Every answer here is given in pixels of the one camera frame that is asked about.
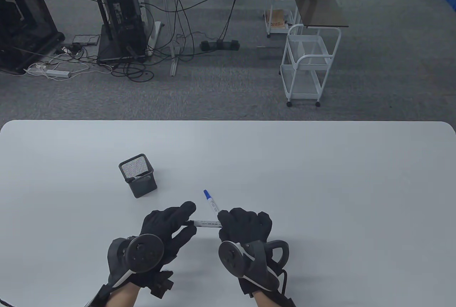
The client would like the person's right forearm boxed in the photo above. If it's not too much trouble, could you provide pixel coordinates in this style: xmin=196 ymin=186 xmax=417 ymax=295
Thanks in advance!
xmin=255 ymin=291 xmax=285 ymax=307

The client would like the blue-capped white marker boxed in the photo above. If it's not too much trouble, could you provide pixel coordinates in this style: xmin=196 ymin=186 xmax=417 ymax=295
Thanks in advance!
xmin=203 ymin=189 xmax=221 ymax=214

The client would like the white power strip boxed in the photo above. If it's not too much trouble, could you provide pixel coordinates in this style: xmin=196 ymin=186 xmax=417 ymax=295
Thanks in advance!
xmin=28 ymin=67 xmax=70 ymax=79

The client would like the black power strip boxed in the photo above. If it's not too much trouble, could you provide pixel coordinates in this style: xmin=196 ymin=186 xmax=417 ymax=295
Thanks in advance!
xmin=199 ymin=39 xmax=240 ymax=52

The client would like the black cabinet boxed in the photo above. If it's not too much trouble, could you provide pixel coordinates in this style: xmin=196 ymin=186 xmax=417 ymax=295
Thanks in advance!
xmin=0 ymin=0 xmax=66 ymax=75

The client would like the black left hand controller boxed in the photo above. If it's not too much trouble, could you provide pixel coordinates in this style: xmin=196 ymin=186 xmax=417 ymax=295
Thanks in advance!
xmin=107 ymin=234 xmax=165 ymax=288

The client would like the black hand controller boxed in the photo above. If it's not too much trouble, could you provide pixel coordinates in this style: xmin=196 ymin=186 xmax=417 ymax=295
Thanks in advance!
xmin=107 ymin=234 xmax=165 ymax=288
xmin=218 ymin=239 xmax=290 ymax=291

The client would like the white wire rolling cart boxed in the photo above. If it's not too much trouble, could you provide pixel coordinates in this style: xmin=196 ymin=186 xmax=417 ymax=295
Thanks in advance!
xmin=280 ymin=24 xmax=342 ymax=107

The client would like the dark brown side table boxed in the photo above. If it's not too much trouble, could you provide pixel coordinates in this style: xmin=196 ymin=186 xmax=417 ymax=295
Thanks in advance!
xmin=293 ymin=0 xmax=349 ymax=29

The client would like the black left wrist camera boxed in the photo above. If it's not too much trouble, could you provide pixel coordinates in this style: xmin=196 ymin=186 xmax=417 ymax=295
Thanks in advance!
xmin=85 ymin=284 xmax=114 ymax=307

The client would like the tangle of black cables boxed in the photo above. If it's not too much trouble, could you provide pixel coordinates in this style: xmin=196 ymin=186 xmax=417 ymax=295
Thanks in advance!
xmin=84 ymin=0 xmax=257 ymax=82

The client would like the grey flat box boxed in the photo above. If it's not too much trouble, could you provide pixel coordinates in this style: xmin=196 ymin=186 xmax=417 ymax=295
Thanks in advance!
xmin=73 ymin=35 xmax=100 ymax=46

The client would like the person's right hand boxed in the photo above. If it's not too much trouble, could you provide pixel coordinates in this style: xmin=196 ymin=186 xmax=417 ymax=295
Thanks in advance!
xmin=217 ymin=208 xmax=273 ymax=298

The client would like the person's left forearm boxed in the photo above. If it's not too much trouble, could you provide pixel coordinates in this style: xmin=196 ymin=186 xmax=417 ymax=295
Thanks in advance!
xmin=105 ymin=282 xmax=143 ymax=307

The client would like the brown cardboard box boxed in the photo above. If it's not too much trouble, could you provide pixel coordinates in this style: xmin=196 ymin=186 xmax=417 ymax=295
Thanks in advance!
xmin=264 ymin=9 xmax=290 ymax=30

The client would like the person's left hand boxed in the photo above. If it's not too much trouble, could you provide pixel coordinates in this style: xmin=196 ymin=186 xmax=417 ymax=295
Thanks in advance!
xmin=137 ymin=201 xmax=197 ymax=299

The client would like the black mesh pen holder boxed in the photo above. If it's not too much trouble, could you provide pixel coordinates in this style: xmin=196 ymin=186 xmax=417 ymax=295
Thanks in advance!
xmin=119 ymin=153 xmax=157 ymax=199

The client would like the black right hand controller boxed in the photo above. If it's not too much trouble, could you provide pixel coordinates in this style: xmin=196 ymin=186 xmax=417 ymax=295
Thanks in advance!
xmin=218 ymin=239 xmax=290 ymax=291

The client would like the black computer tower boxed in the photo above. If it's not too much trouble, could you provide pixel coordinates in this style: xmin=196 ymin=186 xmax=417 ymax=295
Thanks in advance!
xmin=102 ymin=0 xmax=148 ymax=56

